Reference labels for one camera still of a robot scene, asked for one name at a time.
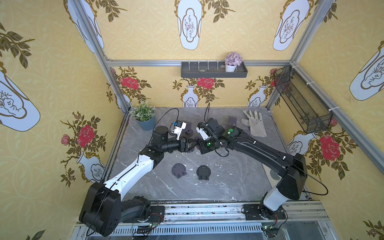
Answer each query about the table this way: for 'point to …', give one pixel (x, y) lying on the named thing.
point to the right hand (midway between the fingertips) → (198, 150)
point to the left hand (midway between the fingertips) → (196, 143)
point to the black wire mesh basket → (312, 113)
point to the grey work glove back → (255, 123)
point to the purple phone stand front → (178, 169)
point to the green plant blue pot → (144, 115)
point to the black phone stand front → (203, 172)
